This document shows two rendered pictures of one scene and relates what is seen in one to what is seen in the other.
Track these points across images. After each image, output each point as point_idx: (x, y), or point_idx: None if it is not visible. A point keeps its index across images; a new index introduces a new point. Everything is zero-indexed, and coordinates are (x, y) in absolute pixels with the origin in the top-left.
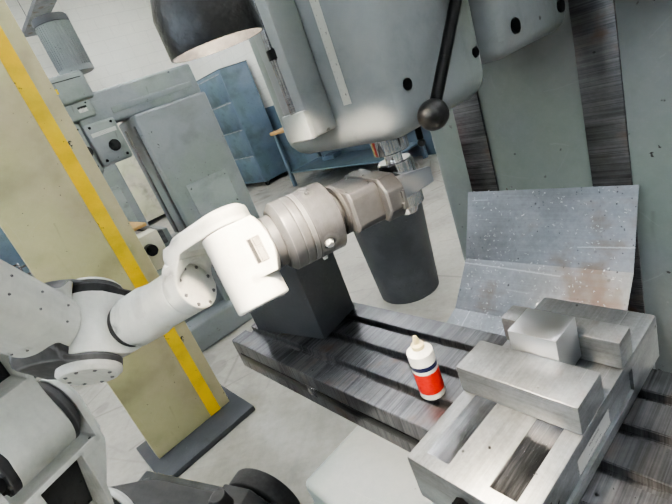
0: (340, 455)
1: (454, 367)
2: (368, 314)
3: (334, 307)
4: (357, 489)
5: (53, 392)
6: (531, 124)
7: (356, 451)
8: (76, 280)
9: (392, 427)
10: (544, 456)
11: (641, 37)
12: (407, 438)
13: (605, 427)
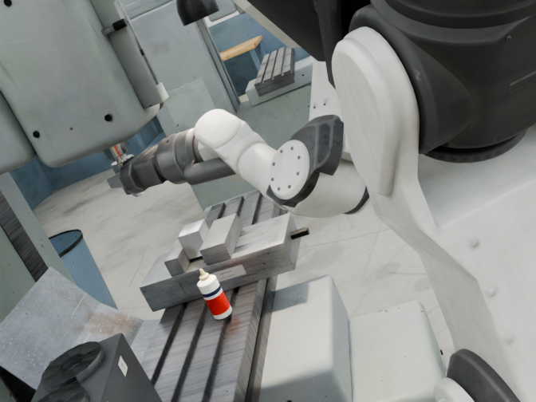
0: (294, 368)
1: (196, 321)
2: None
3: None
4: (311, 340)
5: (449, 360)
6: None
7: (285, 364)
8: (290, 139)
9: (258, 330)
10: (258, 226)
11: (2, 181)
12: (261, 325)
13: None
